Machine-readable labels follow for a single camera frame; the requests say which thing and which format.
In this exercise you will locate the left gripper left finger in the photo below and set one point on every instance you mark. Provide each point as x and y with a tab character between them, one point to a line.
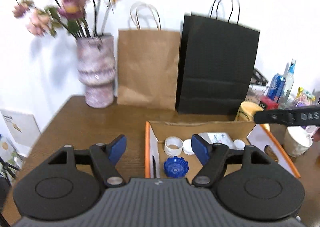
104	158

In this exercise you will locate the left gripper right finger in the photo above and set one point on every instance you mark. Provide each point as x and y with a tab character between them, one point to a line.
212	157

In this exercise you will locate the white pill bottle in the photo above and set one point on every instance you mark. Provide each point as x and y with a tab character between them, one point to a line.
218	137

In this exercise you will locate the white ribbed cap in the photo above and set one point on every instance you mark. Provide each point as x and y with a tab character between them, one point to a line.
187	148

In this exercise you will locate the blue ribbed lid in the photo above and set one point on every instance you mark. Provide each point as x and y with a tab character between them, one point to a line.
176	167

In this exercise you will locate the white tape roll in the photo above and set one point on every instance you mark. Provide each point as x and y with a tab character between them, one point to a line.
173	146

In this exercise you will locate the colourful snack packet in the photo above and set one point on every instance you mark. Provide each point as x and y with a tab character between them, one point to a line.
304	95

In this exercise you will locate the small white lid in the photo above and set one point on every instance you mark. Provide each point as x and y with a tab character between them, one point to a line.
239	144

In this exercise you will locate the white textured bowl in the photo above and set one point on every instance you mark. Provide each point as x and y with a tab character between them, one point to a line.
296	141

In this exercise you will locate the clear glass bottle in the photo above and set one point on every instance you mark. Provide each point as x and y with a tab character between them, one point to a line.
288	83

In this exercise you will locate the small red box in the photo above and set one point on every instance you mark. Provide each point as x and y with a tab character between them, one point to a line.
268	104

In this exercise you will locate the blue soda can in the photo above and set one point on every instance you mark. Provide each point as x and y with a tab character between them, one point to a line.
276	87

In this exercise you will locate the red cardboard box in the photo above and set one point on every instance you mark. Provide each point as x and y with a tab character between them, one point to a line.
263	156

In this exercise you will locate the yellow mug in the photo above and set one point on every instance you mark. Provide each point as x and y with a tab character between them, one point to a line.
247	111

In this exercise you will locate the clear food container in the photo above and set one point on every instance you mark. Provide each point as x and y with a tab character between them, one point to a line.
257	88

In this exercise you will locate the black paper bag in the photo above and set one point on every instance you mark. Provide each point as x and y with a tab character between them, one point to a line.
216	62

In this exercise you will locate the pink ceramic vase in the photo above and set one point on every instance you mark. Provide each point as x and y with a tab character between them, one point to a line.
97	69

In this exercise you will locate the brown paper bag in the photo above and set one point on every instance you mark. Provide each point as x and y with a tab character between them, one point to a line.
147	63

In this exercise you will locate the dried pink flowers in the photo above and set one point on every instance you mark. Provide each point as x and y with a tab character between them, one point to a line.
80	18

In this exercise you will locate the white wall calendar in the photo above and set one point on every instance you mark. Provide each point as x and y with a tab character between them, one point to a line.
21	129

